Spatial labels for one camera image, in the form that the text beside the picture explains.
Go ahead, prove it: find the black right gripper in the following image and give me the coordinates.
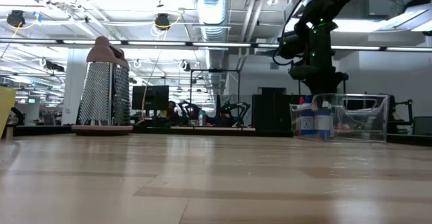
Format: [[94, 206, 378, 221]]
[[288, 63, 349, 95]]

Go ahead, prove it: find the dark cabinet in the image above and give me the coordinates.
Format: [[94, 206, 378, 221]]
[[251, 87, 317, 131]]

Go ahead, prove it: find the clear plastic bin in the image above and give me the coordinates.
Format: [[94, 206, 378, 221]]
[[289, 93, 392, 144]]

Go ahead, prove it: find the grey box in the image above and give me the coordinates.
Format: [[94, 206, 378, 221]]
[[413, 115, 432, 136]]

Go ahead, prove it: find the long overhead light bar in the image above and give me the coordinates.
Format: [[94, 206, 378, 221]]
[[0, 37, 432, 52]]

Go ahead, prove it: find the person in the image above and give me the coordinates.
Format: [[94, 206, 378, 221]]
[[206, 113, 237, 128], [167, 100, 180, 123]]

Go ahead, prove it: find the black computer monitor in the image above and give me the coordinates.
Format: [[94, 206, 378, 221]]
[[131, 85, 170, 111]]

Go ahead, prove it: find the black hanging ceiling device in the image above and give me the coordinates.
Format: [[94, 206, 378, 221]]
[[6, 9, 26, 28], [154, 13, 171, 31]]

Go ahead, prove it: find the silver ventilation duct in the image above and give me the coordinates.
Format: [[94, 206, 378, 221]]
[[192, 0, 234, 96]]

